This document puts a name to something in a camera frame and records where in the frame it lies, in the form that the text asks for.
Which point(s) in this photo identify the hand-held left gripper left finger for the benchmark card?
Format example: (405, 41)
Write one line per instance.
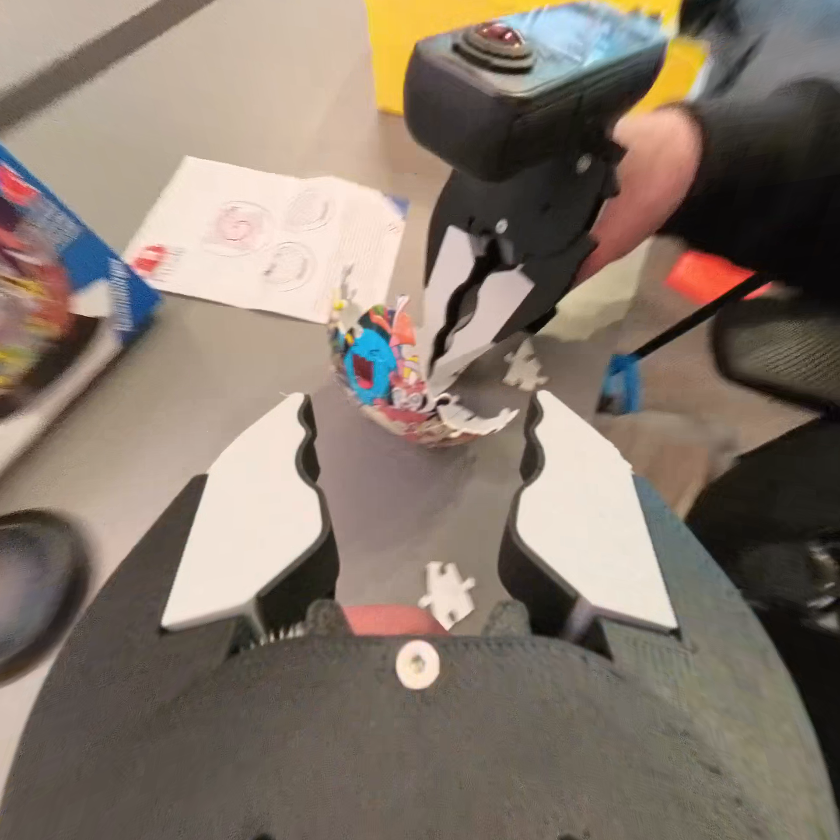
(249, 518)

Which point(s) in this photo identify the partly built puzzle ball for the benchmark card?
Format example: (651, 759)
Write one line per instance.
(374, 367)

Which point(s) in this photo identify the white puzzle piece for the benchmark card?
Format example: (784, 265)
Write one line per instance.
(525, 367)
(449, 594)

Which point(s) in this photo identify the person's right hand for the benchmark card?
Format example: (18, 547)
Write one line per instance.
(663, 170)

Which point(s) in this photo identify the blue puzzle box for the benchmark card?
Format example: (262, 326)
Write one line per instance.
(59, 295)

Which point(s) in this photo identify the white instruction sheet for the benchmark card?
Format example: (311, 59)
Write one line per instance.
(262, 229)

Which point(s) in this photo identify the red canister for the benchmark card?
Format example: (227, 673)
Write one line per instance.
(709, 275)

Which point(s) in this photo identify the black ball stand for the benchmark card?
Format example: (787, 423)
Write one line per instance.
(39, 590)

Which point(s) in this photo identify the yellow plastic bin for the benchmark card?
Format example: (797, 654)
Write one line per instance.
(394, 52)

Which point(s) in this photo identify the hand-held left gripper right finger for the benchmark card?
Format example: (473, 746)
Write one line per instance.
(590, 518)

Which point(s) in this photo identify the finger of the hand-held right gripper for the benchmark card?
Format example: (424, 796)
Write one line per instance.
(492, 308)
(449, 275)

